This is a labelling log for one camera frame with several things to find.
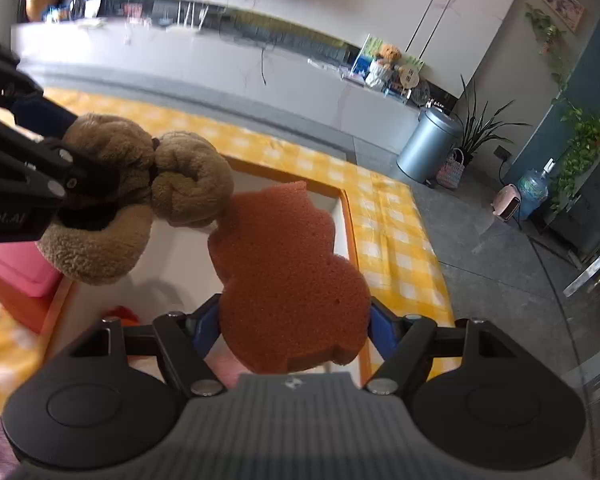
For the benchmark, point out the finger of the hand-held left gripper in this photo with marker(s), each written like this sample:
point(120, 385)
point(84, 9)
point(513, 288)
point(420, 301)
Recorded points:
point(45, 115)
point(85, 175)

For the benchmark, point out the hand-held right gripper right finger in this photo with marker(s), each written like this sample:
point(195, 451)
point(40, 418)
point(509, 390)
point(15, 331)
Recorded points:
point(380, 332)

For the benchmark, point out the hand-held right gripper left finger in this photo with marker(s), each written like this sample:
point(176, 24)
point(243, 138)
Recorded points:
point(206, 332)

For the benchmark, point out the orange cardboard box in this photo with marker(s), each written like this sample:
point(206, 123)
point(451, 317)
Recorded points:
point(180, 270)

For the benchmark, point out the orange shaped sponge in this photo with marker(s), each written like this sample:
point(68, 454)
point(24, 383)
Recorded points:
point(290, 280)

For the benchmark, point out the brown fuzzy slippers pair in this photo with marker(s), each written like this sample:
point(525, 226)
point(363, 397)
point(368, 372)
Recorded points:
point(185, 185)

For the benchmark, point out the red square box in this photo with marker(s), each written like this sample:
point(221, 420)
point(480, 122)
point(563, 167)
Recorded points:
point(15, 280)

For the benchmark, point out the yellow checkered tablecloth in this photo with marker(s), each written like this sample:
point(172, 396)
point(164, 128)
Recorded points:
point(395, 240)

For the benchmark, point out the gold round vase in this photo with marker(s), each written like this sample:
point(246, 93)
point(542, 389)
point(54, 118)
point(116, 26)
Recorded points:
point(40, 2)

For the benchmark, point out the white router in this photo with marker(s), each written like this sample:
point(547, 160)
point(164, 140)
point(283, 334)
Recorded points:
point(192, 17)

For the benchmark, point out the woven basket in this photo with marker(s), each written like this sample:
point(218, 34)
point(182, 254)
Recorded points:
point(452, 170)

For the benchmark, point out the pink space heater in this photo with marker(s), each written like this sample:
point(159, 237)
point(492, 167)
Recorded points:
point(508, 204)

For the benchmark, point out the grey metal trash can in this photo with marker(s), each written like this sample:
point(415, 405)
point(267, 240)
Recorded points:
point(427, 145)

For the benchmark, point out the blue water bottle dispenser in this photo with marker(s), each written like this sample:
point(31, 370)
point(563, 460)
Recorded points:
point(535, 192)

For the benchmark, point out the long-leaf potted plant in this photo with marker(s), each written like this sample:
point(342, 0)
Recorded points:
point(480, 125)

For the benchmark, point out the white marble tv cabinet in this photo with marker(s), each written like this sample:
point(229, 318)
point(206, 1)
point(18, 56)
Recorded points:
point(300, 90)

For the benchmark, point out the grey side cabinet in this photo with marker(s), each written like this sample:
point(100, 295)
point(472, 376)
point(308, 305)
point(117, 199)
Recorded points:
point(587, 210)

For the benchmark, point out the round paper fan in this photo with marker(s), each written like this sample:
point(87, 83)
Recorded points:
point(410, 76)

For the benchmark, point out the teddy bear in white wrap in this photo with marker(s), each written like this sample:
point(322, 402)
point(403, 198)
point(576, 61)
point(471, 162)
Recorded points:
point(386, 67)

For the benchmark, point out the green picture card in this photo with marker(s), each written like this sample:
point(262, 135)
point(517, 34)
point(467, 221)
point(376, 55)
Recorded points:
point(362, 60)

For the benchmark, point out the trailing pothos vine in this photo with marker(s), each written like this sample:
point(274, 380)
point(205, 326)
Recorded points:
point(592, 140)

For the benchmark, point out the wall socket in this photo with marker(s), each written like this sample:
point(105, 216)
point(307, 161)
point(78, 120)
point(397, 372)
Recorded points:
point(502, 153)

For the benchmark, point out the framed wall picture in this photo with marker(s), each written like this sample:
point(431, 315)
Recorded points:
point(562, 0)

